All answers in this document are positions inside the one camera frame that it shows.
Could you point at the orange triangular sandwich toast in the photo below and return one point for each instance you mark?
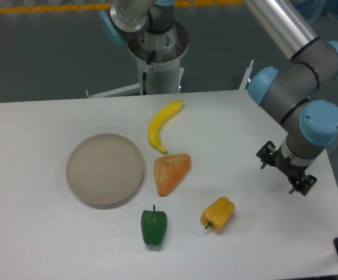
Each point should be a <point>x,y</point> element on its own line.
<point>169,170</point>

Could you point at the yellow banana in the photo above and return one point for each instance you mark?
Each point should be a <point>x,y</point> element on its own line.
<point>162,116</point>

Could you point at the yellow bell pepper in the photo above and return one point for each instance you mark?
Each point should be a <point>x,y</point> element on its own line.
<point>216,216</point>

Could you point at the beige round plate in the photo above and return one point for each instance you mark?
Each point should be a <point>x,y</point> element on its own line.
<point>105,170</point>

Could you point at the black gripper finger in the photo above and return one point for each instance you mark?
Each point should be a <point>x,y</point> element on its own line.
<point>266,154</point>
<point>302,183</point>

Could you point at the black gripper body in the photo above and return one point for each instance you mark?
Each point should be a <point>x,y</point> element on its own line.
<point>291,165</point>

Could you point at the green bell pepper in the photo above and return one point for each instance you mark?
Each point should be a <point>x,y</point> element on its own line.
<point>153,226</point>

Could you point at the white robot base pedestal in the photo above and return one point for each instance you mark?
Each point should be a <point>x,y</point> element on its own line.
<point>158,57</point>

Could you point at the white frame bracket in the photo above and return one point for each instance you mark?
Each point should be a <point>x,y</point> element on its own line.
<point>246,77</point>

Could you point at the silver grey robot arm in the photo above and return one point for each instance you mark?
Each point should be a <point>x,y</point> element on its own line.
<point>311,125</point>

